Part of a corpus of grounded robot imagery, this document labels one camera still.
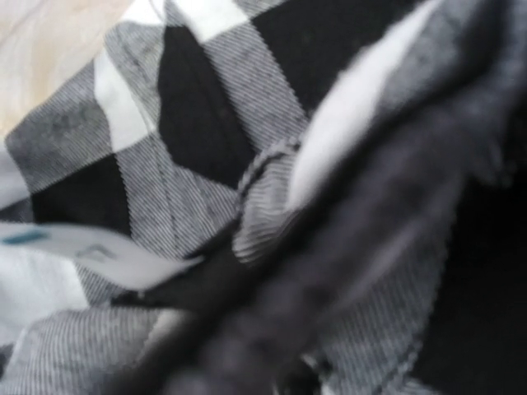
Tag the black white plaid shirt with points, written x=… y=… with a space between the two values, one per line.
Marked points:
x=274 y=197

